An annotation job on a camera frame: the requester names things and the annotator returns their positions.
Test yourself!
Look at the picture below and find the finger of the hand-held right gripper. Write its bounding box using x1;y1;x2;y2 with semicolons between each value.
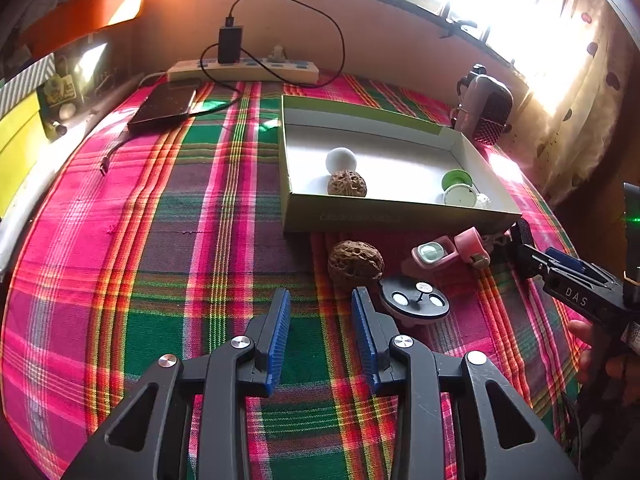
544;246;621;288
516;241;558;286

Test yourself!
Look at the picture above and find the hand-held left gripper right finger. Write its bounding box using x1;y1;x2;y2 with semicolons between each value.
350;287;581;480

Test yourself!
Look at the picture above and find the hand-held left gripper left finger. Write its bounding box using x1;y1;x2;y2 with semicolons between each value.
60;287;292;480

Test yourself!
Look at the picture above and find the black round disc gadget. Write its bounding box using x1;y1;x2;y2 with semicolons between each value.
378;275;451;328

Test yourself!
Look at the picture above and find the pink clip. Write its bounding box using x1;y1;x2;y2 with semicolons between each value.
454;226;493;267

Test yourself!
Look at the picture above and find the brown walnut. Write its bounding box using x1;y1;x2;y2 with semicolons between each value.
327;170;368;198
327;240;386;288

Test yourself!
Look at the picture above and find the pink case with mint oval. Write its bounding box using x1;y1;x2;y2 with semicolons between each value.
411;235;458;273

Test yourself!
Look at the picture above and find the green white spool toy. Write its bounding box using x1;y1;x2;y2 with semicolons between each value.
441;169;481;208

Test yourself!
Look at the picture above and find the white round knob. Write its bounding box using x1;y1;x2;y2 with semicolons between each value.
325;147;357;175

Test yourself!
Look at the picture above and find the green cardboard box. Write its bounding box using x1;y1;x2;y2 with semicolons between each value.
280;94;523;235

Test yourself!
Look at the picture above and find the person's right hand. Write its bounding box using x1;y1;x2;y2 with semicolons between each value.
567;320;640;401

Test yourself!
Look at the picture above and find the plaid pink green tablecloth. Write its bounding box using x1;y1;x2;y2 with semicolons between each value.
0;67;591;480

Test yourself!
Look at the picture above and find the small grey heater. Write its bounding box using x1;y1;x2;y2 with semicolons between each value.
452;64;515;147

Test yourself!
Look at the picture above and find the cream spotted curtain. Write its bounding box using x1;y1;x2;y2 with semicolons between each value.
520;0;636;206

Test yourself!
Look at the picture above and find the black window latch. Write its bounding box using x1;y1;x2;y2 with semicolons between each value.
440;17;478;41

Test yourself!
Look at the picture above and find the black power bank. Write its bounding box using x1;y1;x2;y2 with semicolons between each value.
127;81;201;133

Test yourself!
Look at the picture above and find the cream power strip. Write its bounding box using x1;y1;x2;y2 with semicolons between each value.
166;57;321;87

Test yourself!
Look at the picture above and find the black charger adapter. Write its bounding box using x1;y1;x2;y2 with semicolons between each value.
217;25;244;66

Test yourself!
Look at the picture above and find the small labelled jar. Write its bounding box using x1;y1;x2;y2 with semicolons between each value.
45;76;76;106

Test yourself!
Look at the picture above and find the yellow box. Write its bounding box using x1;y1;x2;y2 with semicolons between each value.
0;92;43;216

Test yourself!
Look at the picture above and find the green striped box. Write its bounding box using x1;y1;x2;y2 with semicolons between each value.
0;55;57;116

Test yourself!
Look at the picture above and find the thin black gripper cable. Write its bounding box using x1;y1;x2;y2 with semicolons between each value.
562;390;583;456

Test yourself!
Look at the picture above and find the short black cable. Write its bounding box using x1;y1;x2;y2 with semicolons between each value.
99;130;133;177

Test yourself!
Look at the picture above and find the black charger cable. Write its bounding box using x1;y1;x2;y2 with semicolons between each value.
190;0;347;116

